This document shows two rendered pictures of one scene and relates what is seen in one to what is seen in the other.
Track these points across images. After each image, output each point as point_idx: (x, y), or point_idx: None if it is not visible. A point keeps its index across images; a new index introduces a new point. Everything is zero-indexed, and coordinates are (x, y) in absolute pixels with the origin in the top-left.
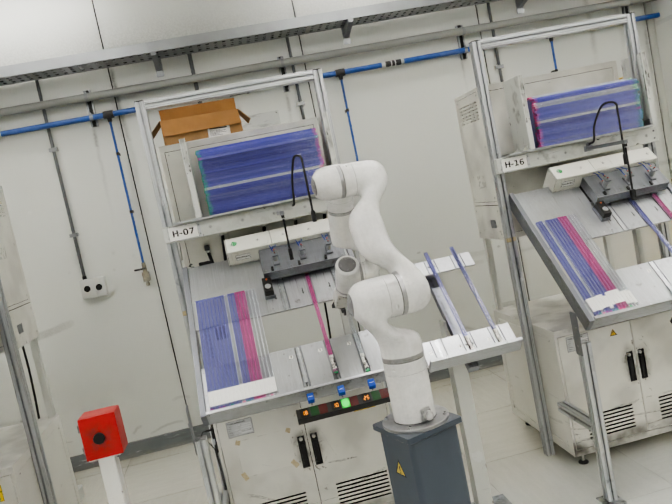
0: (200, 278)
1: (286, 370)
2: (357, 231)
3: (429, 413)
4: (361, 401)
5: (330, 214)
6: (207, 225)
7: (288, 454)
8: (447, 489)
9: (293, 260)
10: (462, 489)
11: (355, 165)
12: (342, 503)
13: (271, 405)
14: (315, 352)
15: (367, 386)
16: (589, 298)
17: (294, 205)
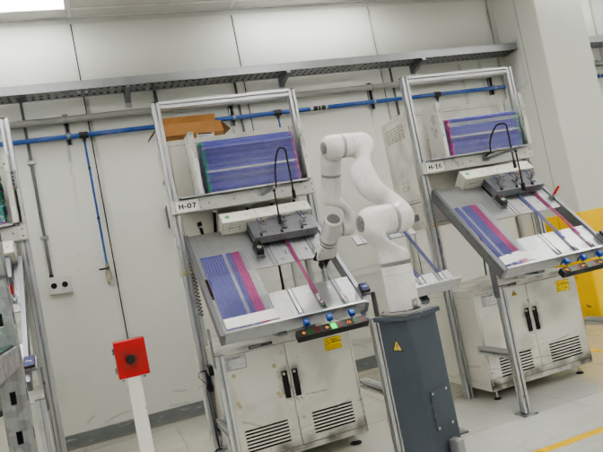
0: (199, 243)
1: (283, 304)
2: (359, 176)
3: (418, 300)
4: (345, 324)
5: (324, 177)
6: (206, 201)
7: (274, 386)
8: (432, 359)
9: (276, 229)
10: (441, 360)
11: (353, 134)
12: (317, 430)
13: (275, 329)
14: (303, 292)
15: None
16: (501, 256)
17: (275, 187)
